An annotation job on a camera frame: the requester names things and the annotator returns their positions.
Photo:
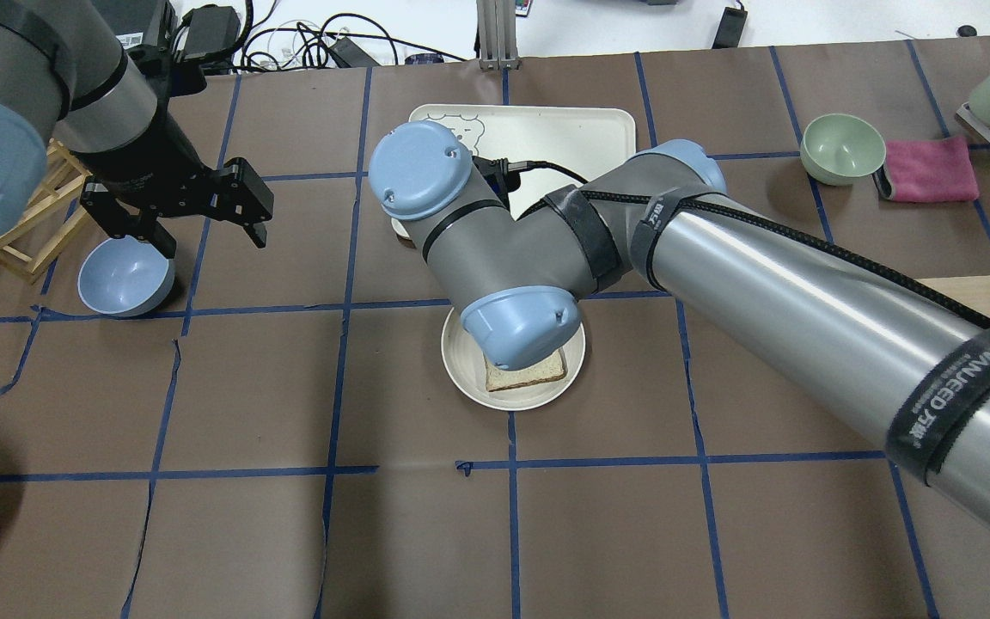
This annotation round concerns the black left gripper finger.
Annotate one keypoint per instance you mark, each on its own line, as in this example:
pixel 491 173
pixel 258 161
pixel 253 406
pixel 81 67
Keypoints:
pixel 256 230
pixel 158 237

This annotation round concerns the wooden cutting board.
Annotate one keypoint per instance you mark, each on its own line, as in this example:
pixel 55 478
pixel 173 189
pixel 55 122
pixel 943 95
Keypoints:
pixel 974 292

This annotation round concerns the cream round plate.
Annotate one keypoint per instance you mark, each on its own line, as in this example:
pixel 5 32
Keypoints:
pixel 467 368

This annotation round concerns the pink cloth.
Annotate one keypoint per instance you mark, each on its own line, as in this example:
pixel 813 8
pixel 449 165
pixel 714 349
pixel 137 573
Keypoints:
pixel 927 171

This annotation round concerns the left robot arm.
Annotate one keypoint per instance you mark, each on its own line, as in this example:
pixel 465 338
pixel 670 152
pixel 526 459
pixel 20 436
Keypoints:
pixel 65 74

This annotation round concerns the bread slice on plate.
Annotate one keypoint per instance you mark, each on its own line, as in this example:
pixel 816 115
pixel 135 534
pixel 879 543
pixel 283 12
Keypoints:
pixel 549 370

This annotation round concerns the cream bear tray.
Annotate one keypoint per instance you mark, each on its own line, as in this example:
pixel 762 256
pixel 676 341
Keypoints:
pixel 564 133

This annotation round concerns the wooden rack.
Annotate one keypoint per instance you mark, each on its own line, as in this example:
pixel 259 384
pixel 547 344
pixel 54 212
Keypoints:
pixel 54 199

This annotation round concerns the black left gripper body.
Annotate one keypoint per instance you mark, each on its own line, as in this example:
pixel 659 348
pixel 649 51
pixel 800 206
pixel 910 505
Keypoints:
pixel 149 168

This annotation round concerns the aluminium post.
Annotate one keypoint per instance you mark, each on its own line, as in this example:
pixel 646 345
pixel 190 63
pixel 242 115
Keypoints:
pixel 497 35

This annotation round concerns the green bowl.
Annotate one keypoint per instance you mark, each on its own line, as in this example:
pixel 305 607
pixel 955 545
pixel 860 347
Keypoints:
pixel 839 149

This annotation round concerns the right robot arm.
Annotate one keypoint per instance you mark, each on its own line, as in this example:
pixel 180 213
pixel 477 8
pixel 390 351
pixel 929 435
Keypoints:
pixel 900 363

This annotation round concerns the blue bowl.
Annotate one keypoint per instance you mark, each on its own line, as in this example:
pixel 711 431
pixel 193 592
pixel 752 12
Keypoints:
pixel 125 278

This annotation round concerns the black power adapter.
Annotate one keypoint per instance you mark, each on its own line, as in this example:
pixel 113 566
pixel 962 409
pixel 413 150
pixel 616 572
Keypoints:
pixel 731 26

